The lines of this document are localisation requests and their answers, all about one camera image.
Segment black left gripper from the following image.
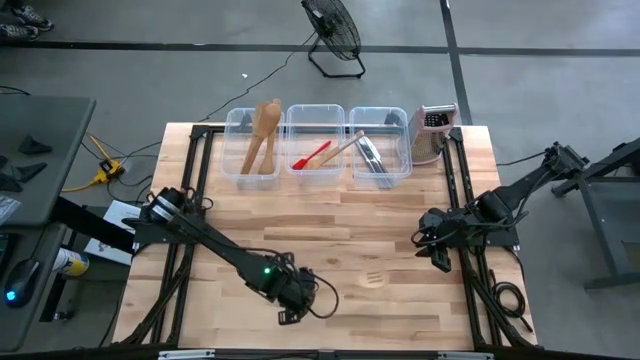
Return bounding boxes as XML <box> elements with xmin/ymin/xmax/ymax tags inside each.
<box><xmin>274</xmin><ymin>267</ymin><xmax>319</xmax><ymax>326</ymax></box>

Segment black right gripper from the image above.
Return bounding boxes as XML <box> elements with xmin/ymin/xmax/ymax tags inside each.
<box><xmin>413</xmin><ymin>208</ymin><xmax>459</xmax><ymax>274</ymax></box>

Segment slotted wooden spoon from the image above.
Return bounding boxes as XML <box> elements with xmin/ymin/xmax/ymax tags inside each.
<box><xmin>314</xmin><ymin>268</ymin><xmax>395</xmax><ymax>309</ymax></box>

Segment chrome-handled metal utensil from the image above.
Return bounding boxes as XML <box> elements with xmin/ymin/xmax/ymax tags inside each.
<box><xmin>367</xmin><ymin>149</ymin><xmax>397</xmax><ymax>190</ymax></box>

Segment dark-handled slim knife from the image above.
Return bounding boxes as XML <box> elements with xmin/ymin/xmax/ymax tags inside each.
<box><xmin>360</xmin><ymin>135</ymin><xmax>385</xmax><ymax>166</ymax></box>

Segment metal tongs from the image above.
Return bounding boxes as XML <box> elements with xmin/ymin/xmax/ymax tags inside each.
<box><xmin>353</xmin><ymin>137</ymin><xmax>389</xmax><ymax>176</ymax></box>

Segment wooden spoon with white label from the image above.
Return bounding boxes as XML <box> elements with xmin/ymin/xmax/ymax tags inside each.
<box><xmin>305</xmin><ymin>128</ymin><xmax>367</xmax><ymax>171</ymax></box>

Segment red silicone spatula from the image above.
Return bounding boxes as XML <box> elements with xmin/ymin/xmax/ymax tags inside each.
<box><xmin>291</xmin><ymin>140</ymin><xmax>333</xmax><ymax>172</ymax></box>

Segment plain wooden spoon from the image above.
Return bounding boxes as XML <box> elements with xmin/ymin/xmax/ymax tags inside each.
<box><xmin>257</xmin><ymin>97</ymin><xmax>283</xmax><ymax>176</ymax></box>

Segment wooden turner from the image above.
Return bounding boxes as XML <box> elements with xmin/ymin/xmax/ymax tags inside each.
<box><xmin>240</xmin><ymin>101</ymin><xmax>272</xmax><ymax>176</ymax></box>

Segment clear plastic bin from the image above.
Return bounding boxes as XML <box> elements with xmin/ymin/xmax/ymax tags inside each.
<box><xmin>285</xmin><ymin>103</ymin><xmax>347</xmax><ymax>187</ymax></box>
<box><xmin>221</xmin><ymin>103</ymin><xmax>287</xmax><ymax>189</ymax></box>
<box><xmin>348</xmin><ymin>105</ymin><xmax>414</xmax><ymax>190</ymax></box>

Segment grey metal stand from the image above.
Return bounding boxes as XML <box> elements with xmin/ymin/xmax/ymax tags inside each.
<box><xmin>549</xmin><ymin>137</ymin><xmax>640</xmax><ymax>292</ymax></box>

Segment white paper booklet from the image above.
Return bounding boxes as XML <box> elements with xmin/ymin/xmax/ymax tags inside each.
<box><xmin>83</xmin><ymin>199</ymin><xmax>144</xmax><ymax>266</ymax></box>

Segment white and yellow can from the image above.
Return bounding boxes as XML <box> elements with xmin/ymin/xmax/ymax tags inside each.
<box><xmin>52</xmin><ymin>247</ymin><xmax>91</xmax><ymax>278</ymax></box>

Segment black support beam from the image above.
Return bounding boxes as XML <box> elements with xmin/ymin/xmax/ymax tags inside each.
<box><xmin>52</xmin><ymin>197</ymin><xmax>136</xmax><ymax>254</ymax></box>

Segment black floor fan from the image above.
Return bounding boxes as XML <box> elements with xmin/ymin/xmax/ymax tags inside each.
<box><xmin>300</xmin><ymin>0</ymin><xmax>367</xmax><ymax>80</ymax></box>

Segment black computer mouse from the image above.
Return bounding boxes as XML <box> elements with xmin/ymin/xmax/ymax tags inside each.
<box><xmin>3</xmin><ymin>258</ymin><xmax>41</xmax><ymax>309</ymax></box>

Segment black foam wedge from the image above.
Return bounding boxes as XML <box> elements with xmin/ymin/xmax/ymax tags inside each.
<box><xmin>0</xmin><ymin>172</ymin><xmax>25</xmax><ymax>194</ymax></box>
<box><xmin>18</xmin><ymin>134</ymin><xmax>54</xmax><ymax>156</ymax></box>
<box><xmin>10</xmin><ymin>162</ymin><xmax>49</xmax><ymax>184</ymax></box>

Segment clear plastic bag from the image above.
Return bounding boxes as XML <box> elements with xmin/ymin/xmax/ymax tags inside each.
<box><xmin>0</xmin><ymin>193</ymin><xmax>22</xmax><ymax>227</ymax></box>

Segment grey side desk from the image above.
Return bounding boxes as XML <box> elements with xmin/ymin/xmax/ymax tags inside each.
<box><xmin>0</xmin><ymin>94</ymin><xmax>97</xmax><ymax>354</ymax></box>

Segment person's shoe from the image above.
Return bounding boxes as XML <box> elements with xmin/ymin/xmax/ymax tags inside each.
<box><xmin>9</xmin><ymin>4</ymin><xmax>55</xmax><ymax>32</ymax></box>
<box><xmin>0</xmin><ymin>23</ymin><xmax>40</xmax><ymax>42</ymax></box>

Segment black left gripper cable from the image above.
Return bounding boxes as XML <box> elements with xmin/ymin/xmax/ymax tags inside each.
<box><xmin>234</xmin><ymin>247</ymin><xmax>340</xmax><ymax>320</ymax></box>

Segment black coiled cable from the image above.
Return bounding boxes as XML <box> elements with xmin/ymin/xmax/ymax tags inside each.
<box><xmin>487</xmin><ymin>267</ymin><xmax>535</xmax><ymax>334</ymax></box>

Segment pink-handled metal box grater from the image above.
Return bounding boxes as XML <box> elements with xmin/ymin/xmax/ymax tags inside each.
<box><xmin>408</xmin><ymin>102</ymin><xmax>460</xmax><ymax>167</ymax></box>

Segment black metal table frame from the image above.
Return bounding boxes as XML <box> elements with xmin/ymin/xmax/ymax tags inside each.
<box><xmin>112</xmin><ymin>123</ymin><xmax>539</xmax><ymax>360</ymax></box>

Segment black fan power cable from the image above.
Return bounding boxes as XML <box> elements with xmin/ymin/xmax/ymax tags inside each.
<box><xmin>197</xmin><ymin>30</ymin><xmax>317</xmax><ymax>124</ymax></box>

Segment yellow power strip cord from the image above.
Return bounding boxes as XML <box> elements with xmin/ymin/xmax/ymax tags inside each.
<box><xmin>60</xmin><ymin>132</ymin><xmax>126</xmax><ymax>194</ymax></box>

